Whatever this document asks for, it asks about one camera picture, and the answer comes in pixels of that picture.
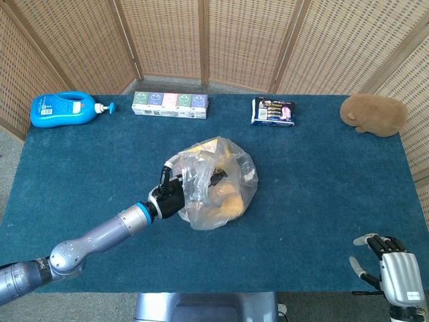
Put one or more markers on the yellow plush toy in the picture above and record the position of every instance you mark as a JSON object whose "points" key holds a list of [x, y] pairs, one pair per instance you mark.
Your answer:
{"points": [[231, 203]]}

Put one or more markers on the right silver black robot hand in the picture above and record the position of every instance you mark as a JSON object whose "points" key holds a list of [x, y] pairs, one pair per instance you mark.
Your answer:
{"points": [[400, 275]]}

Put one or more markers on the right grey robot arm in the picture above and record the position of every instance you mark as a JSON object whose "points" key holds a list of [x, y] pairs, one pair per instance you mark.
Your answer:
{"points": [[403, 315]]}

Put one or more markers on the clear plastic bag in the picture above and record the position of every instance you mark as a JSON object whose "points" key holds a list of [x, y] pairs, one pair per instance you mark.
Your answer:
{"points": [[241, 167]]}

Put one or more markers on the multicolour tissue pack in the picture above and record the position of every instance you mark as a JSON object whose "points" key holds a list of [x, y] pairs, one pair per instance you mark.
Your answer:
{"points": [[169, 105]]}

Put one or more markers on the wicker folding screen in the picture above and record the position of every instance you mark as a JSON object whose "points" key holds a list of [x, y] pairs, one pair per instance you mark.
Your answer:
{"points": [[167, 37]]}

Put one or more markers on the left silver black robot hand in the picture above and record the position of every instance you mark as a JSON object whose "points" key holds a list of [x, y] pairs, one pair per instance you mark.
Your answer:
{"points": [[171, 198]]}

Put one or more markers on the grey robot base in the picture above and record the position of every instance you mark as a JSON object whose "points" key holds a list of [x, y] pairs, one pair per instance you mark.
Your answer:
{"points": [[201, 308]]}

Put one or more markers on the brown plush toy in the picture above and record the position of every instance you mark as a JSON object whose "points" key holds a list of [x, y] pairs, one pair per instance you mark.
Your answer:
{"points": [[375, 114]]}

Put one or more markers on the blue carpet table cover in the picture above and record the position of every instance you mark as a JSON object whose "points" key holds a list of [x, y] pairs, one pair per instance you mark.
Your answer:
{"points": [[301, 208]]}

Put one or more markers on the blue pump bottle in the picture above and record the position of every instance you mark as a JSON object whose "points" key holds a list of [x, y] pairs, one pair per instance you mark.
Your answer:
{"points": [[57, 110]]}

